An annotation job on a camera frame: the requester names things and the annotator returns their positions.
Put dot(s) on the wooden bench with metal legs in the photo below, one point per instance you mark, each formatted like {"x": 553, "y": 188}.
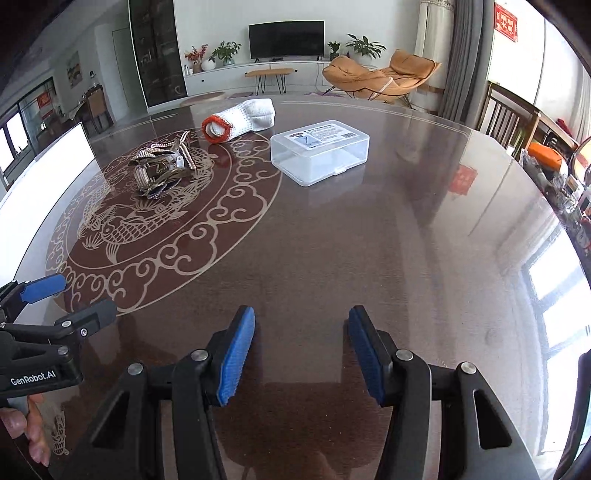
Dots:
{"x": 269, "y": 72}

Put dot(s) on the small potted plant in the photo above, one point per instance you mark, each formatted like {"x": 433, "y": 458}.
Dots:
{"x": 333, "y": 47}

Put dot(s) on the wooden dining chair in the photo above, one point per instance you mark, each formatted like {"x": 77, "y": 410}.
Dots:
{"x": 99, "y": 108}

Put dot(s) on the person's left hand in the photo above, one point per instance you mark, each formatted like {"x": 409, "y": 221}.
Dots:
{"x": 18, "y": 424}

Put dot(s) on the orange box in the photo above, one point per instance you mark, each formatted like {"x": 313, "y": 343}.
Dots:
{"x": 545, "y": 154}

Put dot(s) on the framed wall painting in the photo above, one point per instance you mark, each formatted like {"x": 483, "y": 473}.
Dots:
{"x": 74, "y": 69}

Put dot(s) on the green potted plant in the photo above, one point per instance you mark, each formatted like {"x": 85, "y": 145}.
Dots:
{"x": 226, "y": 50}

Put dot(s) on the dark glass display cabinet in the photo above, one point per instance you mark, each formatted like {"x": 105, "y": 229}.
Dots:
{"x": 157, "y": 50}

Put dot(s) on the black television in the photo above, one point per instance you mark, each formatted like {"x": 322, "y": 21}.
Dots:
{"x": 286, "y": 39}

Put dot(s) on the orange lounge chair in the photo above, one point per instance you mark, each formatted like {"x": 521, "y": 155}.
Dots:
{"x": 351, "y": 76}

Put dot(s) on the grey curtain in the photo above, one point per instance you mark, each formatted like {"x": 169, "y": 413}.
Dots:
{"x": 468, "y": 60}

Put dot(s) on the white television cabinet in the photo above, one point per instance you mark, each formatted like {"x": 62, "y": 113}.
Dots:
{"x": 221, "y": 78}

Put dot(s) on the cluttered side table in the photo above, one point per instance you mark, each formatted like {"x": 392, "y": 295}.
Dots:
{"x": 568, "y": 203}

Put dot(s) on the brown hair claw clip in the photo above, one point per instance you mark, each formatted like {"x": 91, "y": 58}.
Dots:
{"x": 157, "y": 170}

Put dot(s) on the red wall decoration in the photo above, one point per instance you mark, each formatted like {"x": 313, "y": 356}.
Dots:
{"x": 505, "y": 21}

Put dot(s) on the red flowers in vase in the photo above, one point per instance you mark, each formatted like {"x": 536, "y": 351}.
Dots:
{"x": 196, "y": 55}

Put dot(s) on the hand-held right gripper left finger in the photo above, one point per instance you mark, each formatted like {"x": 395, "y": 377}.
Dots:
{"x": 238, "y": 355}

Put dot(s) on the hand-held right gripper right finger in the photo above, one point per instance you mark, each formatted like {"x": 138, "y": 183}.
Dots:
{"x": 367, "y": 355}

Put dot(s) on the clear plastic box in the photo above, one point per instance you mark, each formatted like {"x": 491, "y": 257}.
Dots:
{"x": 318, "y": 157}

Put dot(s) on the red window poster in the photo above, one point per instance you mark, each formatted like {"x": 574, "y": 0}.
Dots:
{"x": 45, "y": 99}

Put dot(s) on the covered standing air conditioner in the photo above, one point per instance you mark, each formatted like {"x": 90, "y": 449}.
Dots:
{"x": 431, "y": 37}

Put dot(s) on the large leafy potted plant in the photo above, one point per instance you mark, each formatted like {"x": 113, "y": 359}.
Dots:
{"x": 364, "y": 46}

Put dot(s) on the white knit glove orange cuff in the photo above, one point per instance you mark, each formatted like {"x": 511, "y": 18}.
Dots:
{"x": 244, "y": 117}

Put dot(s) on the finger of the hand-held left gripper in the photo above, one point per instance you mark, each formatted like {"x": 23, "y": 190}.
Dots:
{"x": 41, "y": 286}
{"x": 92, "y": 318}

